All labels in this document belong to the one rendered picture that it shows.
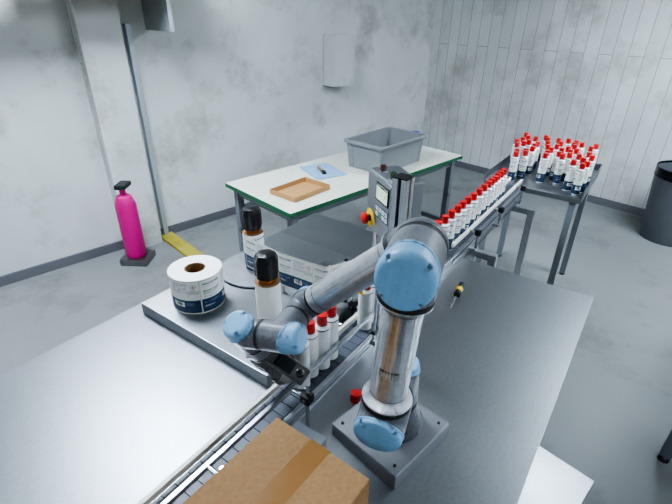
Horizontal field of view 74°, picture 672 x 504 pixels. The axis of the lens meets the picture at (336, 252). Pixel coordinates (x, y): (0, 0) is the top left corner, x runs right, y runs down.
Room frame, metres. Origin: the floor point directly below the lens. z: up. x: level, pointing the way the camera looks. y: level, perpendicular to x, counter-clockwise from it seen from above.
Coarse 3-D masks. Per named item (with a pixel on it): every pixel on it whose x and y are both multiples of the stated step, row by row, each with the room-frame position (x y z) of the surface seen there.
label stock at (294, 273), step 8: (280, 256) 1.52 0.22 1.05; (288, 256) 1.50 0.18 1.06; (280, 264) 1.52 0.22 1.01; (288, 264) 1.50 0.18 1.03; (296, 264) 1.48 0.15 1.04; (304, 264) 1.46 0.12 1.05; (312, 264) 1.44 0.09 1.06; (336, 264) 1.43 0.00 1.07; (344, 264) 1.45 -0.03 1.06; (280, 272) 1.52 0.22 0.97; (288, 272) 1.50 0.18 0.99; (296, 272) 1.48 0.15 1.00; (304, 272) 1.46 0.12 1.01; (312, 272) 1.44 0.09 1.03; (320, 272) 1.42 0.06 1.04; (328, 272) 1.42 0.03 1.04; (280, 280) 1.52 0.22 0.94; (288, 280) 1.50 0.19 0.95; (296, 280) 1.48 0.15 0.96; (304, 280) 1.46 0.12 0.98; (312, 280) 1.44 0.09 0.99; (296, 288) 1.48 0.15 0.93
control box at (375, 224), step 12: (372, 168) 1.31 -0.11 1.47; (396, 168) 1.31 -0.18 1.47; (372, 180) 1.28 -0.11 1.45; (384, 180) 1.21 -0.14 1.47; (420, 180) 1.20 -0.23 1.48; (372, 192) 1.27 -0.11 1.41; (420, 192) 1.18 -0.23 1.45; (372, 204) 1.27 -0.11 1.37; (420, 204) 1.18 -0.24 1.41; (372, 216) 1.26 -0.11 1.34; (420, 216) 1.19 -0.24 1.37; (372, 228) 1.26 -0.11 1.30; (384, 228) 1.18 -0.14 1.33
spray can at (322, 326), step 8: (320, 320) 1.08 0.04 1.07; (320, 328) 1.08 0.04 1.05; (328, 328) 1.08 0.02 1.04; (320, 336) 1.07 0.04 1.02; (328, 336) 1.08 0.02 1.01; (320, 344) 1.07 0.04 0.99; (328, 344) 1.08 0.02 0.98; (320, 352) 1.07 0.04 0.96; (328, 360) 1.08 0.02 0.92; (320, 368) 1.07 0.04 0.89; (328, 368) 1.08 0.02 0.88
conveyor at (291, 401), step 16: (448, 256) 1.84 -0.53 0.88; (352, 336) 1.25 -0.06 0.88; (288, 384) 1.01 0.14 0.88; (272, 400) 0.95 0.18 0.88; (288, 400) 0.95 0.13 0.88; (272, 416) 0.89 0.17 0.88; (256, 432) 0.83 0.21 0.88; (240, 448) 0.78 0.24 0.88; (224, 464) 0.74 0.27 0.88; (160, 496) 0.65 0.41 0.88
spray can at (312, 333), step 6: (312, 324) 1.05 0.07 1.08; (312, 330) 1.05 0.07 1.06; (312, 336) 1.04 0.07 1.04; (312, 342) 1.04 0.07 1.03; (312, 348) 1.04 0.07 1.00; (312, 354) 1.04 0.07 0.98; (318, 354) 1.06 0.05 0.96; (312, 360) 1.04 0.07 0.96; (318, 372) 1.06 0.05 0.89; (312, 378) 1.04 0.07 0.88
